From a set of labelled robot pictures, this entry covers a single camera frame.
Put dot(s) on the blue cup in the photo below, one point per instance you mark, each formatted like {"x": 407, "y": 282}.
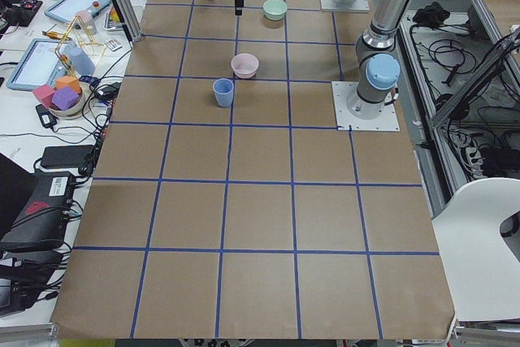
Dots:
{"x": 223, "y": 89}
{"x": 81, "y": 61}

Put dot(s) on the green bowl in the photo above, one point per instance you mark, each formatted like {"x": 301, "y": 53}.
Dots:
{"x": 274, "y": 10}

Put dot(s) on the pink bowl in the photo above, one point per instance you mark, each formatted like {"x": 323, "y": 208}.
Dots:
{"x": 244, "y": 65}

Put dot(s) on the metal tray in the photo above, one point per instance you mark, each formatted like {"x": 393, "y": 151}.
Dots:
{"x": 112, "y": 22}

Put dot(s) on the far teach pendant tablet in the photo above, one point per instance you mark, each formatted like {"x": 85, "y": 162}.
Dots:
{"x": 65, "y": 10}

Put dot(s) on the teach pendant tablet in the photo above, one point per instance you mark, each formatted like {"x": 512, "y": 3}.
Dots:
{"x": 39, "y": 66}
{"x": 65, "y": 10}

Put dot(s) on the pink cup on desk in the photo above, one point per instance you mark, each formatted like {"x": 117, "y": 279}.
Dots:
{"x": 86, "y": 19}

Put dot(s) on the blue cup on rack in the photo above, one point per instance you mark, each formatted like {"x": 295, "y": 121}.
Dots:
{"x": 81, "y": 61}

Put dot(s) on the bowl of foam cubes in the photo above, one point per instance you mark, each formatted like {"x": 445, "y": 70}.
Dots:
{"x": 65, "y": 100}

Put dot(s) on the near teach pendant tablet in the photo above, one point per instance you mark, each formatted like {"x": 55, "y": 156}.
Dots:
{"x": 39, "y": 66}

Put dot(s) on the black computer box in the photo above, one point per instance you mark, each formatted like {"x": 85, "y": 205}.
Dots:
{"x": 33, "y": 208}

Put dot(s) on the white chair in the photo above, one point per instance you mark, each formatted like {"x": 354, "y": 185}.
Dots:
{"x": 481, "y": 270}

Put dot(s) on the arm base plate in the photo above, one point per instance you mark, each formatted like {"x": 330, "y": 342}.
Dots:
{"x": 353, "y": 114}
{"x": 350, "y": 6}

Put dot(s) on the gold wire rack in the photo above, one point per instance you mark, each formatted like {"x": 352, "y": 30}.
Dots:
{"x": 78, "y": 36}

